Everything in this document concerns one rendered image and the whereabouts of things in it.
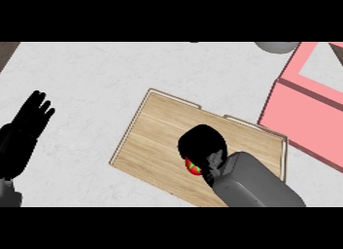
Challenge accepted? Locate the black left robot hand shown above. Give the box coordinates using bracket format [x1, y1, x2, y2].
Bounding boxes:
[0, 89, 56, 181]

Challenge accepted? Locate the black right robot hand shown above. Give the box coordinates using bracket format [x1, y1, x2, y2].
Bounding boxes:
[176, 124, 229, 189]

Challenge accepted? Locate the pale wooden tray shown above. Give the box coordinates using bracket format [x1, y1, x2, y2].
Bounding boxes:
[108, 88, 290, 208]

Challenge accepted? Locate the pink cardboard box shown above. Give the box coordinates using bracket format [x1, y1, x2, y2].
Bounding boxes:
[257, 42, 343, 180]

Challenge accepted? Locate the grey round bowl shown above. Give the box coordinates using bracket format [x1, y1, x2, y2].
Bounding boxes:
[253, 42, 302, 54]

